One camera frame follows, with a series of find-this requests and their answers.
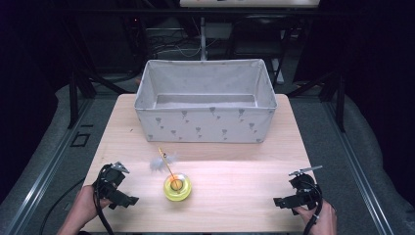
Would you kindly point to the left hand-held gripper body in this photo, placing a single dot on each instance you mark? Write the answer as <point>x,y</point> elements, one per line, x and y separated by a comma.
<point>109,182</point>

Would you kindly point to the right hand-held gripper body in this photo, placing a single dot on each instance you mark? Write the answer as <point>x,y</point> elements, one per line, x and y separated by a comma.
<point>305,191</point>

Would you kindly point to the yellow feather cat toy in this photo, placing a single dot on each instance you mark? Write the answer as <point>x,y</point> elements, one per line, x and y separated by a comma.
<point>177,191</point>

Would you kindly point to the grey printed fabric storage box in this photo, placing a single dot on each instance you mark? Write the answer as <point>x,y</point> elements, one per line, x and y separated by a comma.
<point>205,125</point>

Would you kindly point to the person's left hand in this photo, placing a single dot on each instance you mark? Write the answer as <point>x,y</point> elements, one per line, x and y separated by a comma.
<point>85,205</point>

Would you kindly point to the person's right hand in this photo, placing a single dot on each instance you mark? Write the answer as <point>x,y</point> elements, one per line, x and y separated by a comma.
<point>321,218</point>

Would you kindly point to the black metal stand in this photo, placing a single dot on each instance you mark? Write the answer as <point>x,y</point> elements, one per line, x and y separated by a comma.
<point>76,101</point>
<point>339,101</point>

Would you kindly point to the white metal pole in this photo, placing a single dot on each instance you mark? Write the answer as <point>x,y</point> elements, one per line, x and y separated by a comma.
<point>203,39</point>

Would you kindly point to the aluminium floor rail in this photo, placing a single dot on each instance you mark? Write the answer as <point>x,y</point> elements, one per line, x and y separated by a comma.
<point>45,163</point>
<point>355,163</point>

